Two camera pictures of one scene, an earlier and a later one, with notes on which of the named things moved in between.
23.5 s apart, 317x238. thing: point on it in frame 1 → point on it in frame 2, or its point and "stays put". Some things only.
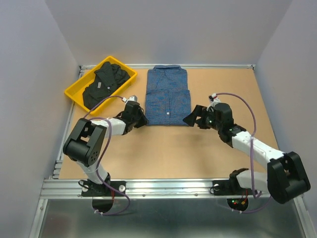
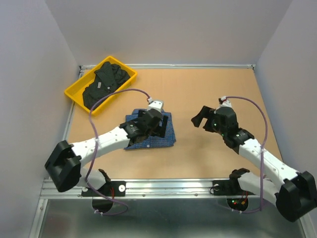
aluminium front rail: [148, 189] stays put
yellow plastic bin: [75, 91] stays put
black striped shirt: [105, 81] stays put
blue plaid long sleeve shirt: [168, 100] → [169, 139]
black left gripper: [144, 120] → [162, 129]
